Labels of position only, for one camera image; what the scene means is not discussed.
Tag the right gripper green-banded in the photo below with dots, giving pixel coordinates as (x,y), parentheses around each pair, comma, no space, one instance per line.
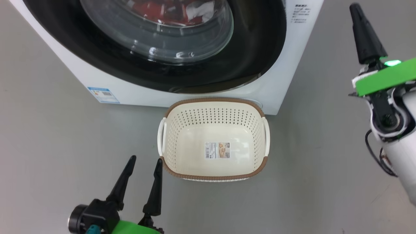
(386,78)

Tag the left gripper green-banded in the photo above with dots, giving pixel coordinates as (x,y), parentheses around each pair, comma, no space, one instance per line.
(130,227)

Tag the black-rimmed glass washer door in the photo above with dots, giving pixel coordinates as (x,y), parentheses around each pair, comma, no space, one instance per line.
(260,48)

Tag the red and white garment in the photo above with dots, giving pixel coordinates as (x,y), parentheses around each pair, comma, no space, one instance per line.
(152,9)

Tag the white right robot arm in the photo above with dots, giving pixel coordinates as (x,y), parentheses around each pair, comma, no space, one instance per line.
(403,152)

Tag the cream laundry basket brown rim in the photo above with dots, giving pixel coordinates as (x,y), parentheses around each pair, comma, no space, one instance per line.
(195,136)

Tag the printed basket label sticker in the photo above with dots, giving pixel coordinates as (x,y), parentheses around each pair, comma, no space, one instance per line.
(217,150)

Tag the white front-load washing machine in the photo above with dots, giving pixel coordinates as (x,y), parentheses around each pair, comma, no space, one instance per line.
(130,94)

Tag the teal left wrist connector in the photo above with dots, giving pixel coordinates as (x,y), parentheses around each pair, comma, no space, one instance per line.
(94,230)

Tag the blue energy label sticker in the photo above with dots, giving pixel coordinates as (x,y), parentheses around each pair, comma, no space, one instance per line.
(103,95)

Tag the round white filter cover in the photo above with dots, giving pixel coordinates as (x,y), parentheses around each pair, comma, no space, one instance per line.
(256,103)

